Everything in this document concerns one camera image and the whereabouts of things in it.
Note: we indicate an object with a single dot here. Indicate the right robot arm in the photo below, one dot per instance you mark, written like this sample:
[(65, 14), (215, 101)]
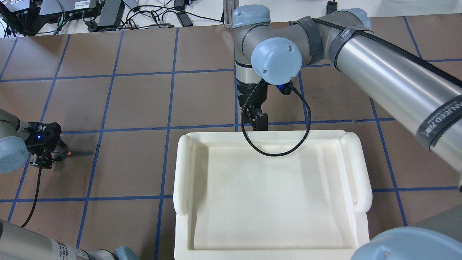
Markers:
[(422, 97)]

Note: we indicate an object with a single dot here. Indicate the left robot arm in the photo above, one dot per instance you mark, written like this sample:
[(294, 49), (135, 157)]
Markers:
[(19, 243)]

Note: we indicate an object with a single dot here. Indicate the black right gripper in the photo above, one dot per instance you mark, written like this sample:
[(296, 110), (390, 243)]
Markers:
[(246, 94)]

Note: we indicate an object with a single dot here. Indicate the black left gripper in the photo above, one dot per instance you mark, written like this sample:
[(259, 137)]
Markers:
[(49, 130)]

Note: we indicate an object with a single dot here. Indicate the grey orange scissors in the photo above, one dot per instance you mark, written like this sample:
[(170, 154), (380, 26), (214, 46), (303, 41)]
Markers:
[(59, 156)]

